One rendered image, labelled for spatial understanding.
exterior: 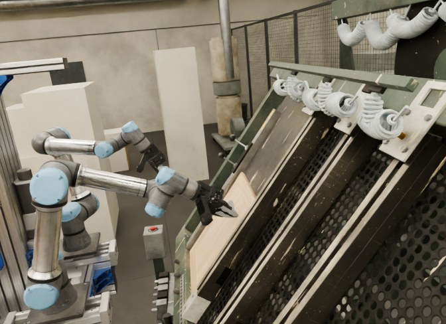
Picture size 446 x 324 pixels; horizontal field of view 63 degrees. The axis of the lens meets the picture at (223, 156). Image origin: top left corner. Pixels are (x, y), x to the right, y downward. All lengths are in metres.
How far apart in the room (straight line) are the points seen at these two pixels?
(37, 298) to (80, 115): 2.72
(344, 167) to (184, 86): 4.51
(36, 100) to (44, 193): 2.78
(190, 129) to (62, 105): 2.20
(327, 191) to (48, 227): 0.96
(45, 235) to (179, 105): 4.27
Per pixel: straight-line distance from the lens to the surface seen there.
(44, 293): 1.53
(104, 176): 1.50
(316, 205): 1.15
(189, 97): 5.52
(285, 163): 1.42
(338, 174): 1.14
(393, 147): 0.91
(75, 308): 1.73
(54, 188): 1.35
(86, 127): 4.05
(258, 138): 2.00
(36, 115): 4.12
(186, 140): 5.62
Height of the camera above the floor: 2.01
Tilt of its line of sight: 17 degrees down
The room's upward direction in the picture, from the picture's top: 6 degrees counter-clockwise
